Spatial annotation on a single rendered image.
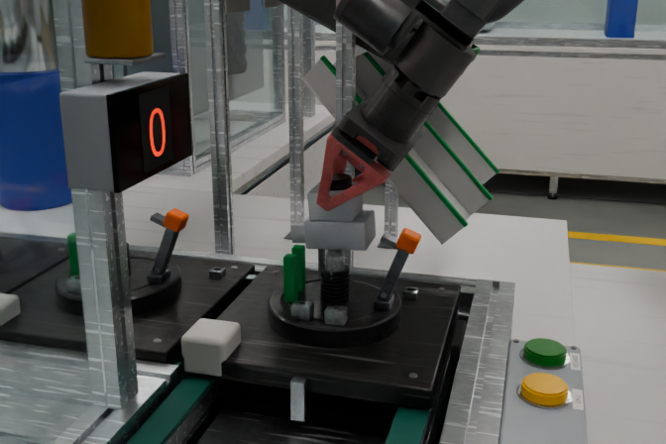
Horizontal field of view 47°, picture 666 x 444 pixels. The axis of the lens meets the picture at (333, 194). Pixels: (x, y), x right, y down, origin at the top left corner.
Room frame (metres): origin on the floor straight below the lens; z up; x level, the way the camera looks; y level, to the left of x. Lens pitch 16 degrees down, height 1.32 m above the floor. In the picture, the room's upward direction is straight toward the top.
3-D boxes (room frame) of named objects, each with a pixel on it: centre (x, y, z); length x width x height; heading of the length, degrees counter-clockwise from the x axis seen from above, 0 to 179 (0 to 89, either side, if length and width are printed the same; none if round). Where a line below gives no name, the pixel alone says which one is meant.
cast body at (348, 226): (0.74, 0.00, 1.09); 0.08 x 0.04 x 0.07; 74
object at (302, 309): (0.70, 0.03, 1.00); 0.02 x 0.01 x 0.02; 75
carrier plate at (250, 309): (0.74, 0.00, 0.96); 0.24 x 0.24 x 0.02; 75
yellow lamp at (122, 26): (0.59, 0.16, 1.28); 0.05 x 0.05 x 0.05
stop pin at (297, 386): (0.62, 0.03, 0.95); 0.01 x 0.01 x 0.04; 75
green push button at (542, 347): (0.67, -0.21, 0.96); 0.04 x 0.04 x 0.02
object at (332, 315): (0.69, 0.00, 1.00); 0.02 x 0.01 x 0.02; 75
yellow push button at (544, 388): (0.60, -0.19, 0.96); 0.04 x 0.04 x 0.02
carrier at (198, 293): (0.81, 0.24, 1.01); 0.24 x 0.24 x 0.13; 75
